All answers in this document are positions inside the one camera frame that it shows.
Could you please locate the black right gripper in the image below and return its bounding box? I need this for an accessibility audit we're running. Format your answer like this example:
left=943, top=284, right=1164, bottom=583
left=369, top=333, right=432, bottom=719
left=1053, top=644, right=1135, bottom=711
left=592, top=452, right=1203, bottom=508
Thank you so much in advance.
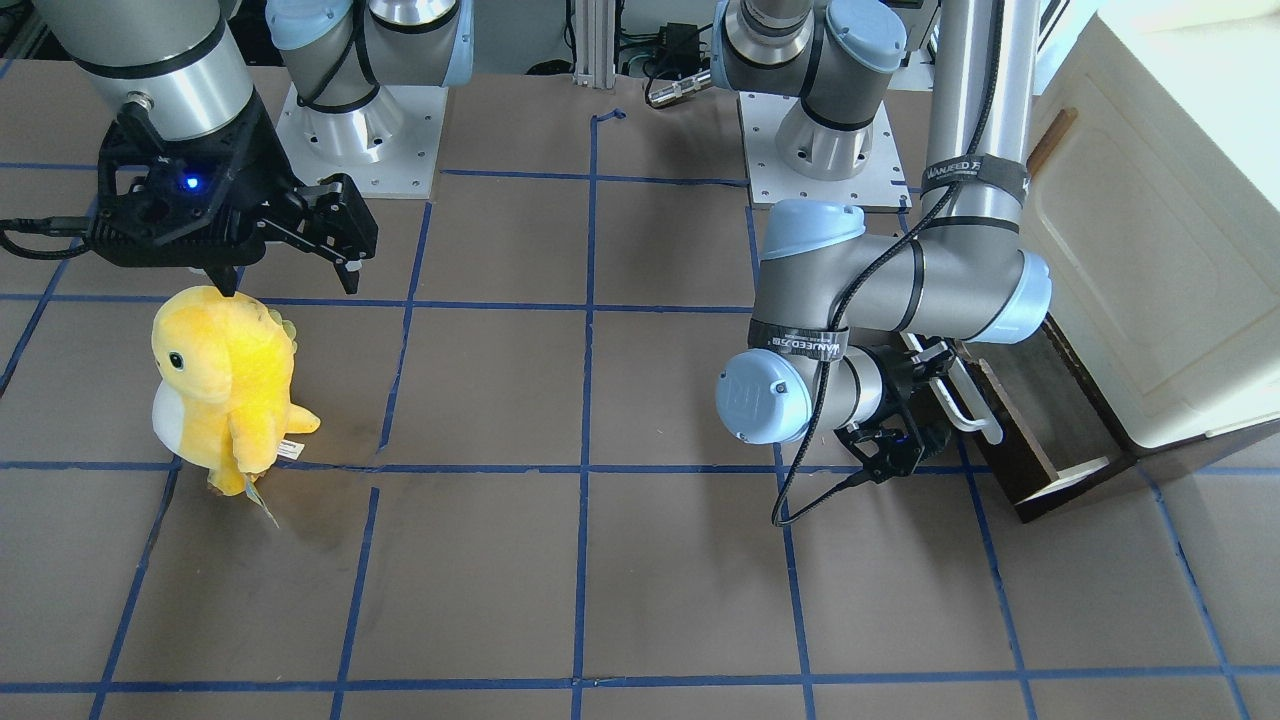
left=84, top=94, right=379, bottom=299

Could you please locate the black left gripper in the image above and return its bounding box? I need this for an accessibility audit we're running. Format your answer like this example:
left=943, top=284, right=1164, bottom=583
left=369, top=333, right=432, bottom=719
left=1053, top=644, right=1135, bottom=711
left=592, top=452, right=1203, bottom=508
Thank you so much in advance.
left=835, top=341, right=955, bottom=487

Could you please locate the wooden drawer with white handle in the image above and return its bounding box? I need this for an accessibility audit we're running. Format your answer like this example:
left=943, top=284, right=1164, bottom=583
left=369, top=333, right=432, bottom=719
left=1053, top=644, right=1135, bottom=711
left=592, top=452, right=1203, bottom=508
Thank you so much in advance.
left=928, top=316, right=1140, bottom=507

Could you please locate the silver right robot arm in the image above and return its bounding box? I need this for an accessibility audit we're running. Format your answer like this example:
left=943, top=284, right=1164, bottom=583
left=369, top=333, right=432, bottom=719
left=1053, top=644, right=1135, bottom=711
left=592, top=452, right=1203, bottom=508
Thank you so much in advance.
left=3, top=1, right=378, bottom=297

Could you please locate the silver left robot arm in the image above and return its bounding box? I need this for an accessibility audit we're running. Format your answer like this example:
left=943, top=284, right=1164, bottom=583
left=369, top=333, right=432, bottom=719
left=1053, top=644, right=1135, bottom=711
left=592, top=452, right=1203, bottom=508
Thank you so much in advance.
left=710, top=1, right=1052, bottom=480

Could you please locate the yellow plush dinosaur toy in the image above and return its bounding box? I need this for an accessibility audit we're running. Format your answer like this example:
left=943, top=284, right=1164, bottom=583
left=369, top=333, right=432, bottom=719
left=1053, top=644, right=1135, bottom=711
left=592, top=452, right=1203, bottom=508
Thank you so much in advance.
left=151, top=286, right=321, bottom=509

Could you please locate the wooden stick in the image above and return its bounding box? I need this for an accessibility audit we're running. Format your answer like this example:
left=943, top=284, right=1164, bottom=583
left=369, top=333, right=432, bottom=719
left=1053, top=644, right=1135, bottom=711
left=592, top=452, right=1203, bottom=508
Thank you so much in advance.
left=1027, top=106, right=1079, bottom=179

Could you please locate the aluminium frame post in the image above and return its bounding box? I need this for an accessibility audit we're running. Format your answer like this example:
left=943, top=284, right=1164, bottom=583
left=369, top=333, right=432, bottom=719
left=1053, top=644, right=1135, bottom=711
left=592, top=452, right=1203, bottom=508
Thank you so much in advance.
left=570, top=0, right=618, bottom=91

